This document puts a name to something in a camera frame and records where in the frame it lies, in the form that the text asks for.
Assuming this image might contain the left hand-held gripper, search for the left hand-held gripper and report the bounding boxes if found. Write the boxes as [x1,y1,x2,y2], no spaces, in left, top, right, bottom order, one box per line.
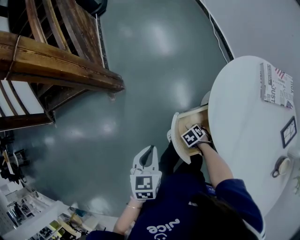
[129,145,163,203]

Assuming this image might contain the person's right forearm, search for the person's right forearm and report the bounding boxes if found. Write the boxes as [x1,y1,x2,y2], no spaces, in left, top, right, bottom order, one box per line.
[196,140,234,188]

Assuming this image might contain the green plant in white vase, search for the green plant in white vase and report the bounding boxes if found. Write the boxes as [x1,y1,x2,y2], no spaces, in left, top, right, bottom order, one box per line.
[287,144,300,195]

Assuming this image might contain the person in blue shirt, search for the person in blue shirt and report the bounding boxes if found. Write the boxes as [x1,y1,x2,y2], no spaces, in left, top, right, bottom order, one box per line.
[86,172,267,240]

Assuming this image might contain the black picture frame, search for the black picture frame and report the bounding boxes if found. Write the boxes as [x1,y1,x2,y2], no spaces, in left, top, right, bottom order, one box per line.
[280,115,298,149]

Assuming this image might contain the person's black trousers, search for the person's black trousers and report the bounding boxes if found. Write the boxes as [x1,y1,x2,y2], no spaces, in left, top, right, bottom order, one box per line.
[158,140,205,180]

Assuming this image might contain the white curved desk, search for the white curved desk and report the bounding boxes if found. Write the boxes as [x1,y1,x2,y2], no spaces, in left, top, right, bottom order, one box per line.
[207,55,300,218]

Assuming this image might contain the dark grey floor cleaning machine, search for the dark grey floor cleaning machine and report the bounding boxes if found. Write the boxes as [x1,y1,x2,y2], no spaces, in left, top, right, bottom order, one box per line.
[88,0,109,15]

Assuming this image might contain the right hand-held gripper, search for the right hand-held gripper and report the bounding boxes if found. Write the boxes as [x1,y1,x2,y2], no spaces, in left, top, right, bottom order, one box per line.
[180,124,207,149]

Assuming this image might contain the printed black and white book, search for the printed black and white book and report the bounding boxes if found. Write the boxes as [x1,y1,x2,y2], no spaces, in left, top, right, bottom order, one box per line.
[259,62,294,110]

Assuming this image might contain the white wooden drawer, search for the white wooden drawer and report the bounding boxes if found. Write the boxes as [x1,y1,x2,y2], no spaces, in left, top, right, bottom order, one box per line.
[171,104,211,165]

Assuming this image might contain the white wall cable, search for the white wall cable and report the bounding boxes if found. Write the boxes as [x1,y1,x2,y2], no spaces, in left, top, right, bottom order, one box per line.
[208,10,235,64]

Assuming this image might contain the person's left forearm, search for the person's left forearm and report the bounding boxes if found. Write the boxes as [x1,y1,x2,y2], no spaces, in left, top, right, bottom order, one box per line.
[113,196,144,236]

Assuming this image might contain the cluttered white shelf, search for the cluttered white shelf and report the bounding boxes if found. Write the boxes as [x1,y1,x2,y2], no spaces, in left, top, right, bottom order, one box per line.
[0,181,119,240]

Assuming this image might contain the brown wooden staircase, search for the brown wooden staircase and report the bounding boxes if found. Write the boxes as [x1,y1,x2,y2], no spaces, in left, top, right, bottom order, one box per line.
[0,0,126,132]

